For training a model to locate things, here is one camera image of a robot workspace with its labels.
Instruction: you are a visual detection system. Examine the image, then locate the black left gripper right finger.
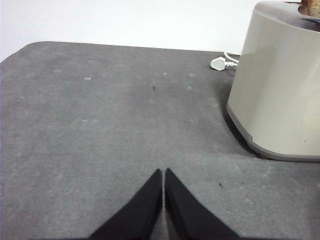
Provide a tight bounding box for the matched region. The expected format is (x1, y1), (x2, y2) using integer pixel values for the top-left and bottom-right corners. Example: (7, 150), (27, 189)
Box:
(164, 167), (242, 240)

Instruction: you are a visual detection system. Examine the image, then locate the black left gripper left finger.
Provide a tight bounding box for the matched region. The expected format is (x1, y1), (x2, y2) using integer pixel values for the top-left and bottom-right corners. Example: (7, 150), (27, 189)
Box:
(88, 168), (164, 240)

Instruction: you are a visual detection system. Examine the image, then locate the cream two-slot toaster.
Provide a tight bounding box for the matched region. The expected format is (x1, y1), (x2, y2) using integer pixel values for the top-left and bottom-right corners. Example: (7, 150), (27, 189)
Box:
(225, 0), (320, 162)

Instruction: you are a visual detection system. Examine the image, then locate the round bread slice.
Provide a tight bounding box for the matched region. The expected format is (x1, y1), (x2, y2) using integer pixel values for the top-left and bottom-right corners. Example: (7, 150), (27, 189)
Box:
(300, 0), (320, 16)

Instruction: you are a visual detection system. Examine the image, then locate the white toaster power cable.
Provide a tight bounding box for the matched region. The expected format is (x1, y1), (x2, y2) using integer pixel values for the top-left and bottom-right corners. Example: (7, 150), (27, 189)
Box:
(209, 50), (242, 72)

